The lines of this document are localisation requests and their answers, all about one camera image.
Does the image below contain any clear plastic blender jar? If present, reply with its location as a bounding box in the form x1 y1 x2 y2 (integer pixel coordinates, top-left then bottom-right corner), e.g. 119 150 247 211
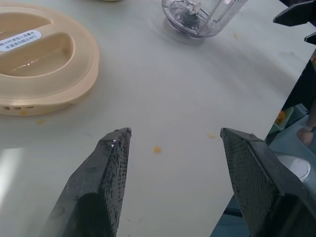
161 0 244 38

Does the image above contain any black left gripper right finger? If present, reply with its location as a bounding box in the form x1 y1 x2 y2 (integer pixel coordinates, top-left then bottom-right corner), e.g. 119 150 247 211
220 127 316 237

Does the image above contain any beige plastic lid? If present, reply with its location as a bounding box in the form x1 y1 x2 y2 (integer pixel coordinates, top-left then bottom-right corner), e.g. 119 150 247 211
0 4 101 116

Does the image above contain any green bin with orange pieces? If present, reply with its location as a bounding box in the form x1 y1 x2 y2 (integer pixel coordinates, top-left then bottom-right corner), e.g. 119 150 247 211
273 103 310 131

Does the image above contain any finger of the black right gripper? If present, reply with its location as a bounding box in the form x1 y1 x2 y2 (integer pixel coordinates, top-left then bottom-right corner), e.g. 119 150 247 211
273 4 316 25
303 32 316 45

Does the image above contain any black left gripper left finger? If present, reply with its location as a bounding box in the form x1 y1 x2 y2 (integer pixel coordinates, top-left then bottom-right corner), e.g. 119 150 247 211
44 127 132 237

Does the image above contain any white round container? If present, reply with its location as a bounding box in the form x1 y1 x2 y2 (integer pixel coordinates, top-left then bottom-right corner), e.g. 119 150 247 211
273 154 312 184

